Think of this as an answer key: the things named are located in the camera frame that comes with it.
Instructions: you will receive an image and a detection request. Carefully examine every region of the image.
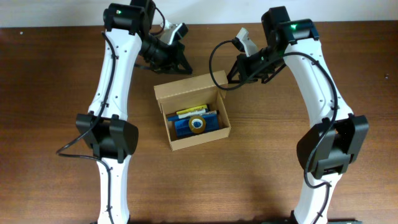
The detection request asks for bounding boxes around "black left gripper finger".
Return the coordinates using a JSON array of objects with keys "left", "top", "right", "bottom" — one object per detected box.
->
[
  {"left": 134, "top": 63, "right": 174, "bottom": 74},
  {"left": 173, "top": 51, "right": 193, "bottom": 75}
]

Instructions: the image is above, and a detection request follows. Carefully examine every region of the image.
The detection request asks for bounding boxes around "brown cardboard box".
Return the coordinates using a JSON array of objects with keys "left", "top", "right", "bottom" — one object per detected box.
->
[{"left": 154, "top": 70, "right": 231, "bottom": 151}]

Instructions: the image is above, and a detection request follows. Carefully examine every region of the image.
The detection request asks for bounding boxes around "yellow highlighter with blue cap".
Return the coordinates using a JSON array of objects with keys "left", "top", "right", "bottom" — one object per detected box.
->
[{"left": 176, "top": 104, "right": 208, "bottom": 115}]

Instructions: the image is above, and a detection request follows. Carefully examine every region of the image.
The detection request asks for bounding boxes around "white marker with black cap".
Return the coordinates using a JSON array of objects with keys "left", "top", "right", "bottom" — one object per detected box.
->
[{"left": 177, "top": 109, "right": 219, "bottom": 119}]

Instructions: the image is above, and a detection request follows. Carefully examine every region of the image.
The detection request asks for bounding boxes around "blue whiteboard duster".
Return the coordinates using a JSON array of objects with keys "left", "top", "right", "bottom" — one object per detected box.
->
[{"left": 174, "top": 114, "right": 220, "bottom": 138}]

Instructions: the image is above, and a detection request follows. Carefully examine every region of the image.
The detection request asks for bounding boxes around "yellow tape roll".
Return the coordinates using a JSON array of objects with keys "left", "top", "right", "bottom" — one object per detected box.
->
[{"left": 188, "top": 116, "right": 206, "bottom": 134}]

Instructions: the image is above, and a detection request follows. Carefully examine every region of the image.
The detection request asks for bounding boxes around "white marker with blue cap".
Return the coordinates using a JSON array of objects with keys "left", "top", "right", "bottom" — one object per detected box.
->
[{"left": 167, "top": 115, "right": 180, "bottom": 121}]

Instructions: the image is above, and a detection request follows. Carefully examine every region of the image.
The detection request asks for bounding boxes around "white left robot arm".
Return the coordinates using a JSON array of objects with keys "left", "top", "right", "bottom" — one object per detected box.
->
[{"left": 76, "top": 0, "right": 231, "bottom": 223}]

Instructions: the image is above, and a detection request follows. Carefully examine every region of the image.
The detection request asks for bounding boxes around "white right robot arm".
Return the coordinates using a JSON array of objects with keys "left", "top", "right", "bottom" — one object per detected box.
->
[{"left": 228, "top": 6, "right": 369, "bottom": 223}]

